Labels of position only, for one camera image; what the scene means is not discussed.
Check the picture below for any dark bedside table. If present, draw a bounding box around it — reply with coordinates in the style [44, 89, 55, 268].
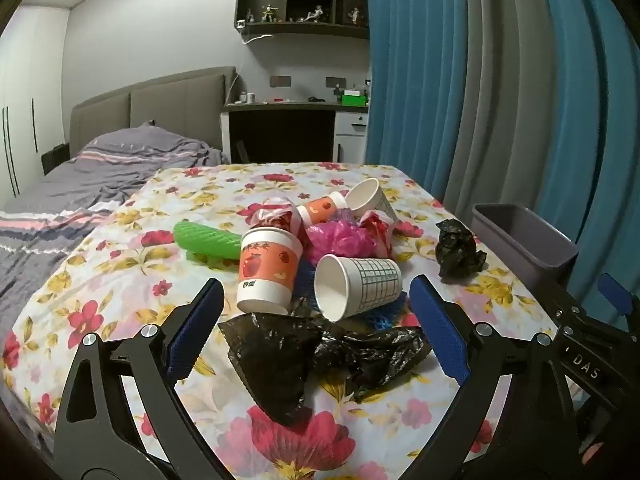
[42, 144, 68, 176]

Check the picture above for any balled black plastic bag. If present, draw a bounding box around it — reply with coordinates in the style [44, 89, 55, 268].
[435, 219, 488, 278]

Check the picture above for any pink plastic bag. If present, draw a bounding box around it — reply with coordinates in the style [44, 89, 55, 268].
[305, 217, 378, 266]

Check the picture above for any white wardrobe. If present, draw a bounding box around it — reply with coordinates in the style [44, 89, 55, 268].
[0, 5, 66, 201]

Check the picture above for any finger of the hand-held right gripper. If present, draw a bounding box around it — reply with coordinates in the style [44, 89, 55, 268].
[597, 274, 640, 333]
[539, 279, 583, 322]

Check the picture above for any red and white plastic bag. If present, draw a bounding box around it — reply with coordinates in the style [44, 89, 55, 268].
[249, 197, 306, 241]
[359, 211, 396, 258]

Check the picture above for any green foam net sleeve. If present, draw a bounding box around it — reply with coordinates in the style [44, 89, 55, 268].
[173, 220, 242, 261]

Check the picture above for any collection of small figurines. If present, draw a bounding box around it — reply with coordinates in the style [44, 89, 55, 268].
[245, 0, 366, 25]

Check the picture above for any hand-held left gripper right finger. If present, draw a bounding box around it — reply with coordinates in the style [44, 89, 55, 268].
[400, 274, 583, 480]

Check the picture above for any floral tablecloth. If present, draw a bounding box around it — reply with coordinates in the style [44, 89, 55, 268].
[0, 161, 556, 480]

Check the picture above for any flat dark plastic bag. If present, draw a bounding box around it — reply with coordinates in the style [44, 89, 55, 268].
[217, 312, 321, 426]

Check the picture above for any white hanging cable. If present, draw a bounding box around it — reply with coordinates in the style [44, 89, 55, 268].
[227, 34, 273, 106]

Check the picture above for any blue foam net sleeve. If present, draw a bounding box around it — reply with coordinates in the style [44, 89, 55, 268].
[295, 265, 408, 333]

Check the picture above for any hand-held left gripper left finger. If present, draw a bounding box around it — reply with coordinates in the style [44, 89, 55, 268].
[54, 277, 228, 480]

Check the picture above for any grey upholstered headboard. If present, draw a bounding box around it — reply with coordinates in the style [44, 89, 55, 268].
[69, 66, 237, 158]

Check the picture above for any dark brown desk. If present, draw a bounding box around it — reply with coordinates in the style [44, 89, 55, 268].
[221, 100, 371, 163]

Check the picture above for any crumpled black plastic bag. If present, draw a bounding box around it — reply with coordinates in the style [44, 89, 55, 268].
[312, 325, 431, 403]

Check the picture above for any white drawer cabinet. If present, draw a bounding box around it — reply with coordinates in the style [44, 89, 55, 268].
[332, 110, 371, 163]

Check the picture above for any grey striped bed blanket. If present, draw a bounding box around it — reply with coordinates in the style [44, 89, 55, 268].
[0, 122, 231, 341]

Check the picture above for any blue and grey curtain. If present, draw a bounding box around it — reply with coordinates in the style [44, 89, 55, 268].
[365, 0, 640, 341]

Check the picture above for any white grid print paper cup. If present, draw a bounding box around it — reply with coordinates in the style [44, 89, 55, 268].
[345, 178, 398, 223]
[314, 254, 403, 322]

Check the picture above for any grey plastic waste bin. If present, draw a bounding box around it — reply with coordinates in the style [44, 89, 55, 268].
[472, 203, 578, 306]

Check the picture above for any large apple print paper cup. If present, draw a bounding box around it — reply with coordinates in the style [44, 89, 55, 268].
[236, 227, 304, 315]

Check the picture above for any small apple print paper cup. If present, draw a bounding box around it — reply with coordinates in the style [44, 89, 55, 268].
[297, 192, 348, 226]

